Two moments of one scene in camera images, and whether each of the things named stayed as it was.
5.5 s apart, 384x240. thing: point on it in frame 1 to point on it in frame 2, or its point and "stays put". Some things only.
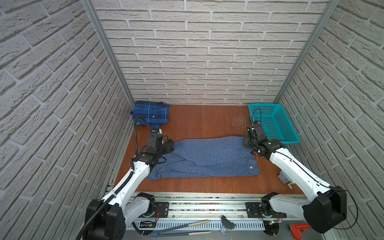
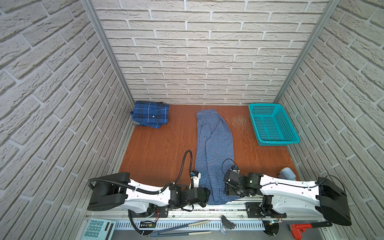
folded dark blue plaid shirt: [155, 114] stays put
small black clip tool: [231, 225] stays put
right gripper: [245, 140] to [229, 191]
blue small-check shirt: [219, 157] to [214, 153]
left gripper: [170, 144] to [206, 200]
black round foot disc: [271, 228] stays put
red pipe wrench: [295, 229] stays put
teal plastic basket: [274, 122] stays put
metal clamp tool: [173, 234] stays put
